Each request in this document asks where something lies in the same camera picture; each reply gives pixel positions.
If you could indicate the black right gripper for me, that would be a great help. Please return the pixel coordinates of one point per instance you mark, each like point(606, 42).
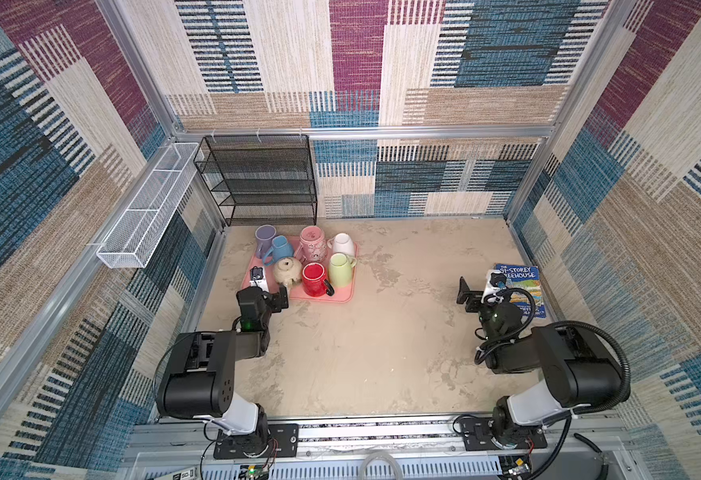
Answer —
point(474, 297)

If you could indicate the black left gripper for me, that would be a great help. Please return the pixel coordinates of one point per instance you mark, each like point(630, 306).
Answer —
point(275, 298)

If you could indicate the pink plastic tray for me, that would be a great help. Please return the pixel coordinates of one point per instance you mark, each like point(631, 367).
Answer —
point(341, 295)

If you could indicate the blue ceramic mug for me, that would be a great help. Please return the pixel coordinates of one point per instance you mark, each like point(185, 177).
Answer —
point(279, 249)

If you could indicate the purple ceramic mug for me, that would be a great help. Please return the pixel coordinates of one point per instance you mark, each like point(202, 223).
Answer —
point(264, 236)

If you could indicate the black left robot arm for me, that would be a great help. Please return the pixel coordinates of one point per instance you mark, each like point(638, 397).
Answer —
point(198, 381)

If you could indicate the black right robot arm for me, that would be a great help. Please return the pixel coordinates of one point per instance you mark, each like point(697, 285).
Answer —
point(583, 369)

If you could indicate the red ceramic mug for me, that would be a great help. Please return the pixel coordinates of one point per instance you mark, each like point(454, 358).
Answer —
point(315, 280)

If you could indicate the pink ghost mug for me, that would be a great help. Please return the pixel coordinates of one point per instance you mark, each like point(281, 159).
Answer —
point(312, 245)

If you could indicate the light green mug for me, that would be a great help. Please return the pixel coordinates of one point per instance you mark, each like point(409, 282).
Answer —
point(341, 270)

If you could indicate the white ceramic mug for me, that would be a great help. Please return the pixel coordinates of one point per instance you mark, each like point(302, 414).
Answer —
point(342, 243)

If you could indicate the beige ceramic teapot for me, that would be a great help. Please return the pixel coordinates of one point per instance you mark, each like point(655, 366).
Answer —
point(287, 272)

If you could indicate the blue treehouse book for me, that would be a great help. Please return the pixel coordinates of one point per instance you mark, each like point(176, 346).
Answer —
point(527, 278)

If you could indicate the black wire shelf rack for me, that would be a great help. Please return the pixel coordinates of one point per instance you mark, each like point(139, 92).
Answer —
point(260, 179)

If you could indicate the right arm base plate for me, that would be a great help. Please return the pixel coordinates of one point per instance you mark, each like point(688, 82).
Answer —
point(478, 434)

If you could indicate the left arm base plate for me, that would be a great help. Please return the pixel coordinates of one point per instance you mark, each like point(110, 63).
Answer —
point(280, 440)

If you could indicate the white wire mesh basket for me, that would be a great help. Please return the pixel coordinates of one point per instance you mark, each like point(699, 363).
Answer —
point(138, 231)

